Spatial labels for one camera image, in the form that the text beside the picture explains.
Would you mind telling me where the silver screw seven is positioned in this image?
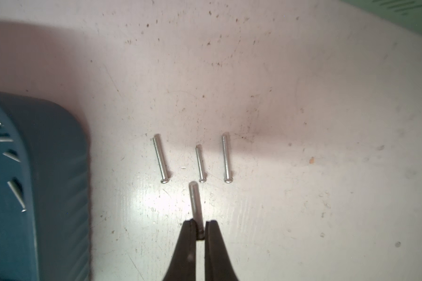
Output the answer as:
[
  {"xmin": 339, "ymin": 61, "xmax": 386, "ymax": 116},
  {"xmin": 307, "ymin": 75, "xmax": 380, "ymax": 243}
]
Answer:
[{"xmin": 7, "ymin": 180, "xmax": 27, "ymax": 213}]

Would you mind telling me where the silver screw eight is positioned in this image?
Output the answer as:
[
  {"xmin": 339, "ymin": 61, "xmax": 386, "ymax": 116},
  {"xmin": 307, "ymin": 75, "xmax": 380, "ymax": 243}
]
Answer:
[{"xmin": 2, "ymin": 150, "xmax": 21, "ymax": 163}]

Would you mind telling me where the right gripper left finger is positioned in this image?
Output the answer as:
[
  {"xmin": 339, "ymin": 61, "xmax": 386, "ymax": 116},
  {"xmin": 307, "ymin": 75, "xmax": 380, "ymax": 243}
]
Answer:
[{"xmin": 163, "ymin": 219, "xmax": 197, "ymax": 281}]

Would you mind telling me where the green file organizer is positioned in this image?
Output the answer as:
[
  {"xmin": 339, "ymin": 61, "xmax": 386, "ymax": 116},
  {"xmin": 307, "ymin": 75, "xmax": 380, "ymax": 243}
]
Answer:
[{"xmin": 345, "ymin": 0, "xmax": 422, "ymax": 35}]

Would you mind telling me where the silver screw two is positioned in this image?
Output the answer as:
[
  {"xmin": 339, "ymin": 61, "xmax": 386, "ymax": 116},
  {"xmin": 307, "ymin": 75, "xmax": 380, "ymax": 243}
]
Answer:
[{"xmin": 195, "ymin": 145, "xmax": 207, "ymax": 183}]

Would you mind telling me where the teal plastic storage tray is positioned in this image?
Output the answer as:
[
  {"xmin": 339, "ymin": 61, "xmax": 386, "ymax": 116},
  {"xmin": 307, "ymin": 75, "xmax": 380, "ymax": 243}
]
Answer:
[{"xmin": 0, "ymin": 92, "xmax": 90, "ymax": 281}]

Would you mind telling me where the silver screw one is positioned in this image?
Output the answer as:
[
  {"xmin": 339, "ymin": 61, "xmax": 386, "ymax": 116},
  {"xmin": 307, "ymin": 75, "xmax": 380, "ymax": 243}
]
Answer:
[{"xmin": 153, "ymin": 134, "xmax": 170, "ymax": 184}]

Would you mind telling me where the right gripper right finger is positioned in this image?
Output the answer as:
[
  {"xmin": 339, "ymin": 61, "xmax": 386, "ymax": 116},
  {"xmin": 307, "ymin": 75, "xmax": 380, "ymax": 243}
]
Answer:
[{"xmin": 205, "ymin": 220, "xmax": 238, "ymax": 281}]

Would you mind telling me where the silver screw four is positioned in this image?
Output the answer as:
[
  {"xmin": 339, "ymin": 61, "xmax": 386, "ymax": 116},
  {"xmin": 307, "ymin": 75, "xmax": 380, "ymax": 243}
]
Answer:
[{"xmin": 189, "ymin": 181, "xmax": 205, "ymax": 240}]

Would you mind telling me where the silver screw three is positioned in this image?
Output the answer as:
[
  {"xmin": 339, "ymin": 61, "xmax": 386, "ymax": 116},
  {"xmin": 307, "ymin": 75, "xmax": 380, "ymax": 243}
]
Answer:
[{"xmin": 222, "ymin": 133, "xmax": 233, "ymax": 183}]

